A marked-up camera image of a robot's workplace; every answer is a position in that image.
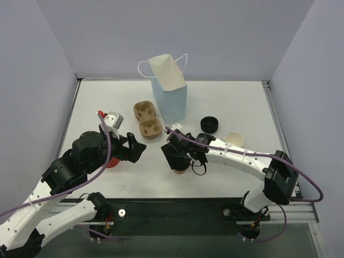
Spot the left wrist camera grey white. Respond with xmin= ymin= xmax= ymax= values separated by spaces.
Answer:
xmin=98 ymin=110 xmax=124 ymax=139

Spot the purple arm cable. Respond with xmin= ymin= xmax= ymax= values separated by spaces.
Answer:
xmin=164 ymin=125 xmax=323 ymax=202
xmin=0 ymin=112 xmax=112 ymax=218

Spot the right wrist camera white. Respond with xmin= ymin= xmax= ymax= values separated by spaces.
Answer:
xmin=164 ymin=123 xmax=183 ymax=134

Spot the stack of black lids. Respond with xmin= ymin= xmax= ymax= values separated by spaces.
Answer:
xmin=200 ymin=116 xmax=219 ymax=134

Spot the light blue paper bag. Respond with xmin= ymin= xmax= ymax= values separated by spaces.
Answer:
xmin=137 ymin=53 xmax=188 ymax=124

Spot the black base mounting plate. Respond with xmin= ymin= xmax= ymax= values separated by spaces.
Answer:
xmin=89 ymin=197 xmax=270 ymax=238

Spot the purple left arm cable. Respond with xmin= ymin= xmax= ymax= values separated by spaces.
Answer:
xmin=0 ymin=112 xmax=112 ymax=218

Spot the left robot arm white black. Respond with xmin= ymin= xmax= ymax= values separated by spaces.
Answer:
xmin=1 ymin=131 xmax=146 ymax=257

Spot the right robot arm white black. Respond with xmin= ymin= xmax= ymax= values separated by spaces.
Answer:
xmin=161 ymin=128 xmax=298 ymax=219

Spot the red cup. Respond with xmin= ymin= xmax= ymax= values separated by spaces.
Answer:
xmin=106 ymin=158 xmax=120 ymax=169

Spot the brown paper cup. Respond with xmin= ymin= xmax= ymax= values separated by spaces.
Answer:
xmin=173 ymin=169 xmax=186 ymax=175

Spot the brown pulp cup carrier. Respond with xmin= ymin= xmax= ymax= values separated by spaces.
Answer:
xmin=133 ymin=101 xmax=162 ymax=139

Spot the stack of brown paper cups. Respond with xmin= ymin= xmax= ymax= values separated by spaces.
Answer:
xmin=224 ymin=132 xmax=245 ymax=148

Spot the aluminium frame rail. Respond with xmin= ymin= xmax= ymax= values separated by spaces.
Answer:
xmin=261 ymin=80 xmax=319 ymax=224

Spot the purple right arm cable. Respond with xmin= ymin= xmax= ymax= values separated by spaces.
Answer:
xmin=164 ymin=125 xmax=323 ymax=202

